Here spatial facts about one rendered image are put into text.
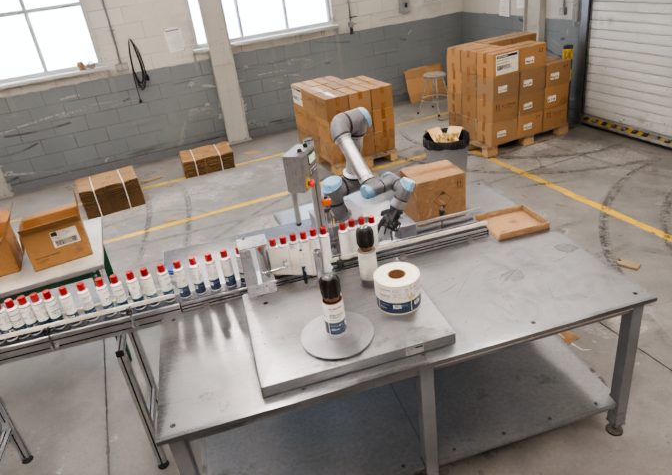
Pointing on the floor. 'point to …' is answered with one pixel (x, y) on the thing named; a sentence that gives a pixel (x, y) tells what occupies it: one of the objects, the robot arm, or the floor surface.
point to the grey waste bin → (449, 157)
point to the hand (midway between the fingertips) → (380, 239)
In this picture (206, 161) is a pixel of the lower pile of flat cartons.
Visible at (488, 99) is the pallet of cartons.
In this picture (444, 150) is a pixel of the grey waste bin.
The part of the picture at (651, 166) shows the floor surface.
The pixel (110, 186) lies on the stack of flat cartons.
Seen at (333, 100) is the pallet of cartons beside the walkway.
